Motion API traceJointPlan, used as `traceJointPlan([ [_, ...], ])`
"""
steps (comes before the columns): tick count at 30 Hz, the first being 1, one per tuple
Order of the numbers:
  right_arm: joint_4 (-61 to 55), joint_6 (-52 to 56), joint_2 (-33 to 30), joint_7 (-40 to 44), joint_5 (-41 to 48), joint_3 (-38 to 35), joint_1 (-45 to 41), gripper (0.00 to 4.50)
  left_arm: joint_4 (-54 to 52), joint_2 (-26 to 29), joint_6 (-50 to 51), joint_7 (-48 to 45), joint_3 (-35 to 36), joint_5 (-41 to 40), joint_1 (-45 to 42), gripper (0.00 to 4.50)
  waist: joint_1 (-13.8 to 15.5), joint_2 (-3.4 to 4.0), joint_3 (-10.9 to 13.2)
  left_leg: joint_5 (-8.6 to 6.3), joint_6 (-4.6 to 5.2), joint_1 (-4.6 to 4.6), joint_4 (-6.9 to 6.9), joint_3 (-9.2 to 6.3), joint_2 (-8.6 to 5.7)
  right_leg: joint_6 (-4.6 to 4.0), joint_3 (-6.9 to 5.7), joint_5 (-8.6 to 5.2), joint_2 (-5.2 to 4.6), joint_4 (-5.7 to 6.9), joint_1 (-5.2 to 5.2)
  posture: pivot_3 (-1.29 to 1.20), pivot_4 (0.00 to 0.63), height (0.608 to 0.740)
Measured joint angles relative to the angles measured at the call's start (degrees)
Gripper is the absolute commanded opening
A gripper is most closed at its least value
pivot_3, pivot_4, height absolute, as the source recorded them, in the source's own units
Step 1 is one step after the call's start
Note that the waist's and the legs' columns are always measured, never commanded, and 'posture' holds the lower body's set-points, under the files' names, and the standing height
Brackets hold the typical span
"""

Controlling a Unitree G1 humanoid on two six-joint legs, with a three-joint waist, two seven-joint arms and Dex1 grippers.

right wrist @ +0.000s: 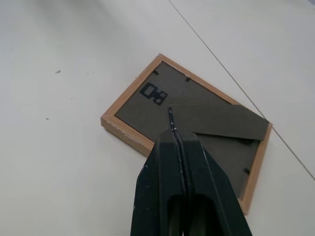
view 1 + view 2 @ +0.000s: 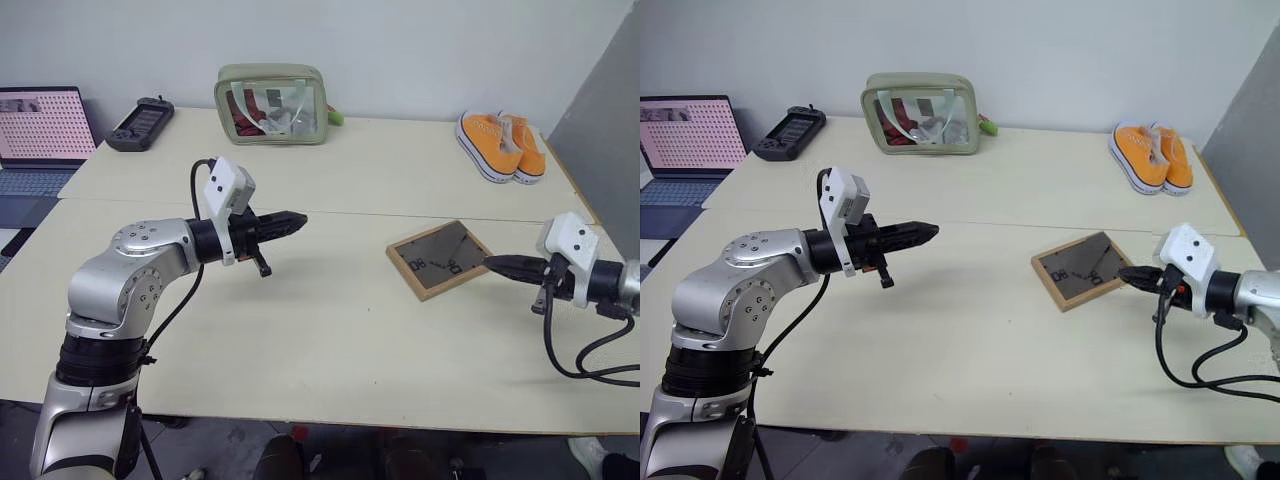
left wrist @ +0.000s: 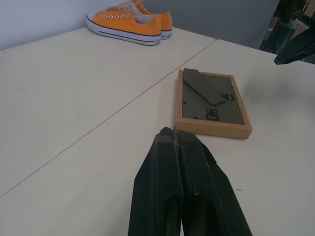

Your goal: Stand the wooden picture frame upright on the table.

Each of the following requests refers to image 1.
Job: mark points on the wooden picture frame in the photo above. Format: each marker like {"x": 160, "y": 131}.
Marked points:
{"x": 197, "y": 105}

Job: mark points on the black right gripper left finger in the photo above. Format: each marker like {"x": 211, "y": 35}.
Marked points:
{"x": 157, "y": 186}

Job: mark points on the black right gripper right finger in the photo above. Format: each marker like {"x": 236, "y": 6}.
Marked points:
{"x": 211, "y": 186}

